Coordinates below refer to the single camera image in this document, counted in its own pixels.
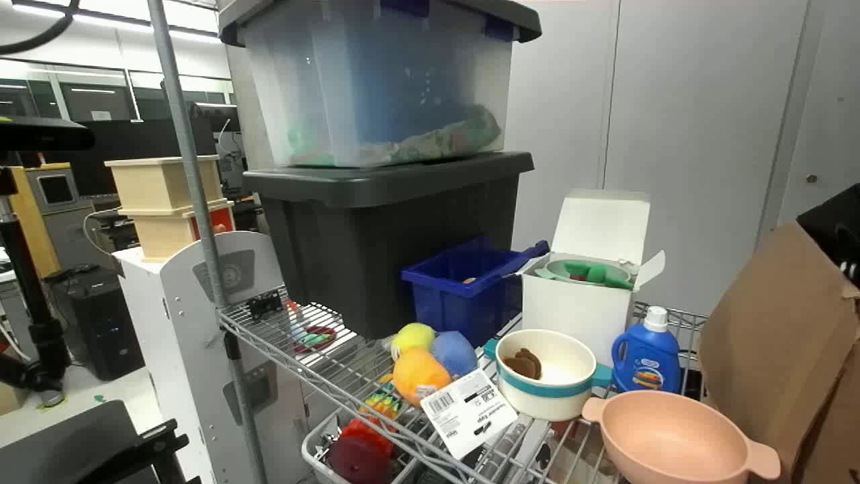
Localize brown cardboard box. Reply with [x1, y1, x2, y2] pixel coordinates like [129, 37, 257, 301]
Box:
[696, 220, 860, 484]

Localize white bowl teal band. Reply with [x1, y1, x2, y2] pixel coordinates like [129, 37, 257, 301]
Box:
[480, 325, 601, 425]

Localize blue plush ball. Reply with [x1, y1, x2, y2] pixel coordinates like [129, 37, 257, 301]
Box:
[429, 329, 480, 379]

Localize wire shelf rack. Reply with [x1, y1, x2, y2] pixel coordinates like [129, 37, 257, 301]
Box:
[217, 300, 710, 484]

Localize red toy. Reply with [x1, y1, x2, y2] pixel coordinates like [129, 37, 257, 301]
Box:
[325, 417, 397, 484]

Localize orange plush ball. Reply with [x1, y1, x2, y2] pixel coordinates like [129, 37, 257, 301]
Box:
[390, 348, 453, 406]

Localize small multicolour toy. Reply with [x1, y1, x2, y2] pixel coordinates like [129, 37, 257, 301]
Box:
[360, 386, 406, 422]

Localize black stand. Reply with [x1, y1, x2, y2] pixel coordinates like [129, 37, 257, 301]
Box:
[0, 117, 97, 399]

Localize blue plastic bin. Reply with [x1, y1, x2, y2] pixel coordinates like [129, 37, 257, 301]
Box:
[399, 238, 551, 348]

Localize white computer tower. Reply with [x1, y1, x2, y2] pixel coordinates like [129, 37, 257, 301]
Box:
[113, 228, 312, 484]

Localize blue detergent bottle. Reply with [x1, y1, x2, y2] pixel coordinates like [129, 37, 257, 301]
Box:
[609, 305, 684, 396]

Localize pink bowl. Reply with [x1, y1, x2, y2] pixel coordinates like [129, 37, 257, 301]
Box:
[581, 387, 781, 484]

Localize yellow wooden cabinet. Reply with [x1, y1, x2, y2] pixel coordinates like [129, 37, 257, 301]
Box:
[8, 160, 74, 279]

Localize green round plate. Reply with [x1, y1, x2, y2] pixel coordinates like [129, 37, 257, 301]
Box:
[540, 255, 640, 290]

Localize yellow plush ball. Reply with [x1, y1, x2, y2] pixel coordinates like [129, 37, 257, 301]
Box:
[386, 321, 437, 364]

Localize black monitor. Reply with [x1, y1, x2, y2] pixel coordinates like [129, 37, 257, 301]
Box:
[57, 80, 136, 126]

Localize brown plush toy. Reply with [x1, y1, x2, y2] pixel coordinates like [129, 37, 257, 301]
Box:
[501, 348, 546, 383]

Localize metal shelf pole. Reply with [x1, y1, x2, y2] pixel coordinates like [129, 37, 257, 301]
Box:
[145, 0, 270, 484]

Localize white cardboard box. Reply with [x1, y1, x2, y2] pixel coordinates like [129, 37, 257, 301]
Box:
[518, 191, 668, 368]

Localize clear storage bin dark lid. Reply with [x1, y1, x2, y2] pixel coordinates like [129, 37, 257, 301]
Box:
[217, 0, 546, 173]

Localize white barcode tag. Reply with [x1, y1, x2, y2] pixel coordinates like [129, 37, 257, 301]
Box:
[419, 368, 518, 464]

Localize white wire basket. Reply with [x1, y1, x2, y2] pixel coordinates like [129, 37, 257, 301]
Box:
[299, 413, 425, 484]

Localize small red green toys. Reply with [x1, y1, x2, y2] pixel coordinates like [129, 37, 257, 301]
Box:
[289, 325, 339, 352]

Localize beige stacked boxes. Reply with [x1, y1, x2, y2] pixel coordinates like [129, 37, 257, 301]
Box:
[104, 154, 237, 263]

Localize dark grey storage tote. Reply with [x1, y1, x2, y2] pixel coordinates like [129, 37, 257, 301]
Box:
[242, 152, 538, 340]

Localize black equipment case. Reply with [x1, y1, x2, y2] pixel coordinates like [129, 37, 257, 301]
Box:
[0, 402, 203, 484]

